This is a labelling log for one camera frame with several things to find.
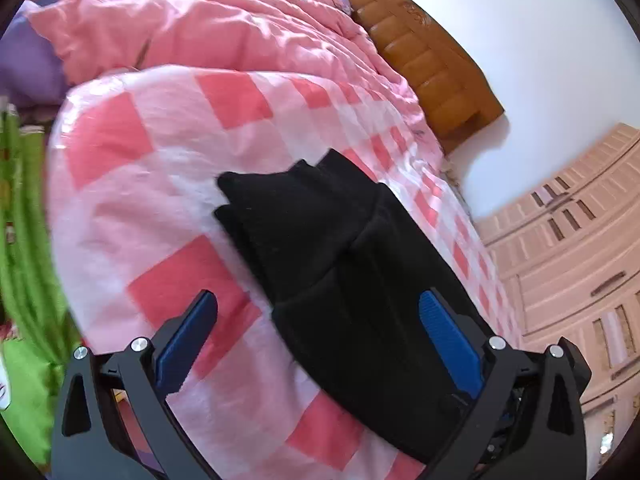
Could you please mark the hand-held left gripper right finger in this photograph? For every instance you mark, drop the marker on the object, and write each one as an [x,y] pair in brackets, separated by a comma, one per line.
[445,335]

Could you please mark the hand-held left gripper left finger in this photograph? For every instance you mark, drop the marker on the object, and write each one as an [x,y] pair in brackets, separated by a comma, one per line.
[182,340]

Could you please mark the black pants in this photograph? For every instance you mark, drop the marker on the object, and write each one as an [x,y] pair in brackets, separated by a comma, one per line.
[340,280]

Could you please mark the light wooden wardrobe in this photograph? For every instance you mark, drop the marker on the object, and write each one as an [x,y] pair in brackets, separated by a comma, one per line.
[560,270]

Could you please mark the pink checked bed sheet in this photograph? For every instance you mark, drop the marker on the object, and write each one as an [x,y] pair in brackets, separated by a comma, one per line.
[150,210]

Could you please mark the green cloth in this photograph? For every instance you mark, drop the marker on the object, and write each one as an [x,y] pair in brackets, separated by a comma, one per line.
[25,260]

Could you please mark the wooden padded headboard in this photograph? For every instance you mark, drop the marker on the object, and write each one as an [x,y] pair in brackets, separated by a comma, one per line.
[425,60]

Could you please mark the pink quilt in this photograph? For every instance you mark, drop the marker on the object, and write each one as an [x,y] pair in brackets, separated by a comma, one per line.
[200,20]

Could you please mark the purple cloth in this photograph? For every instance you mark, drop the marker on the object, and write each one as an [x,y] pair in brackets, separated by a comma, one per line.
[30,55]

